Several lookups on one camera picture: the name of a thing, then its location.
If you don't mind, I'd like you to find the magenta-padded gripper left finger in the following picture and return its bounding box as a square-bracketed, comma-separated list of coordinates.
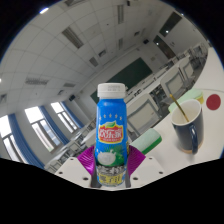
[54, 144, 98, 189]

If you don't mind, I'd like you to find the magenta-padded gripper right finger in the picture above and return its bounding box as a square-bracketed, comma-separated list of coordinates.
[126, 144, 167, 189]

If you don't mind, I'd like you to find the blue drink bottle white cap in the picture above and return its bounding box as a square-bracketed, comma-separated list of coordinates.
[95, 82, 130, 188]

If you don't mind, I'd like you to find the row of windows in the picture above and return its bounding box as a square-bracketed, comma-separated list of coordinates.
[0, 101, 79, 161]

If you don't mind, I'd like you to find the dark blue mug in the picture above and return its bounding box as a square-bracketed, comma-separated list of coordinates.
[170, 98, 205, 155]

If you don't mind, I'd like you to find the group of blue curtains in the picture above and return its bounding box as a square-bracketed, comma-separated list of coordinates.
[7, 101, 85, 169]

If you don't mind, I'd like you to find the golden stirring stick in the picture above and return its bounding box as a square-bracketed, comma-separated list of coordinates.
[169, 93, 190, 123]

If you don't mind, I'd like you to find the group of white classroom chairs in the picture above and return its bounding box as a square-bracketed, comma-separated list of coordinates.
[44, 41, 209, 171]

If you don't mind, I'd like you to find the flat round red coaster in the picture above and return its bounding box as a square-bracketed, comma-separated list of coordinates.
[205, 93, 223, 111]

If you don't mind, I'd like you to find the dark green chalkboard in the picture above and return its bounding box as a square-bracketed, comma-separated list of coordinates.
[89, 57, 154, 104]

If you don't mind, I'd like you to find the dark door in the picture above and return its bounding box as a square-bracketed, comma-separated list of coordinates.
[152, 34, 176, 61]

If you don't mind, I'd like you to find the group of ceiling lights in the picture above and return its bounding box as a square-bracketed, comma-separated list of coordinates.
[24, 0, 143, 88]

